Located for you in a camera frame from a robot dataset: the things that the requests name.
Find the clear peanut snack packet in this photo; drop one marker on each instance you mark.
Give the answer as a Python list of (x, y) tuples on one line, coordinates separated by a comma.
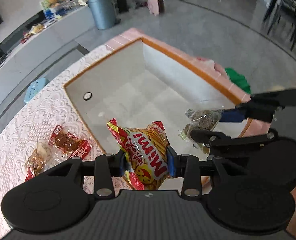
[(43, 158)]

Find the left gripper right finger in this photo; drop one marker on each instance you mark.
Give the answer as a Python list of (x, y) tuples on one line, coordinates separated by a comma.
[(191, 169)]

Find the clear dark snack packet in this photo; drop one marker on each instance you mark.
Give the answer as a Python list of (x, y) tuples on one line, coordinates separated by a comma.
[(205, 119)]

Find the orange white storage box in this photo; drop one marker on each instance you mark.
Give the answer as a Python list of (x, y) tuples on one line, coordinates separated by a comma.
[(142, 80)]

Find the light blue plastic stool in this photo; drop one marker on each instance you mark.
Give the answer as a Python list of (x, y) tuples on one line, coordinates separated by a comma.
[(34, 88)]

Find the blue grey trash can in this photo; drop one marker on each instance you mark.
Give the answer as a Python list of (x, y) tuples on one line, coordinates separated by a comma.
[(103, 12)]

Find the red braised meat packet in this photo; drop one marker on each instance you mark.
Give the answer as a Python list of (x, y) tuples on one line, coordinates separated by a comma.
[(66, 145)]

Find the pink small heater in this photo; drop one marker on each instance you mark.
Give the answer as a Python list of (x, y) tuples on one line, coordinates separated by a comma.
[(156, 7)]

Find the white lace tablecloth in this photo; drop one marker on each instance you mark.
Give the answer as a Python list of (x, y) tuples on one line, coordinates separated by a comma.
[(35, 122)]

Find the teddy bear gift box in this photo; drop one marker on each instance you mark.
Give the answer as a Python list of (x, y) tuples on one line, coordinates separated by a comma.
[(51, 7)]

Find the green cloth item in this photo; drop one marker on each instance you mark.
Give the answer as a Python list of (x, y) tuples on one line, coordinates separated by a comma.
[(238, 79)]

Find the grey white TV cabinet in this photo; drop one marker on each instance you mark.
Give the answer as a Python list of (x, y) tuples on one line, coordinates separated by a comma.
[(54, 42)]

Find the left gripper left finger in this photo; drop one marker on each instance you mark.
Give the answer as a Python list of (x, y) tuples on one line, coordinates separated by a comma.
[(104, 168)]

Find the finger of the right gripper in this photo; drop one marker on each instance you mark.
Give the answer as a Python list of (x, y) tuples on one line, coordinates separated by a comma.
[(261, 106), (210, 139)]

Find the yellow red Mimi snack bag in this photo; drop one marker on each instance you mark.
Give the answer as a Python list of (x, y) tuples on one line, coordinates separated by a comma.
[(145, 153)]

